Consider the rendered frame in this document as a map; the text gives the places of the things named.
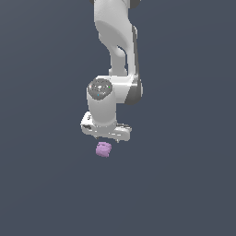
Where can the small purple block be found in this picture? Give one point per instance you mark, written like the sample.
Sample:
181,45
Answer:
103,149

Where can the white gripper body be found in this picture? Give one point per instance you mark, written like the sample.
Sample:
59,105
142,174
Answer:
104,130

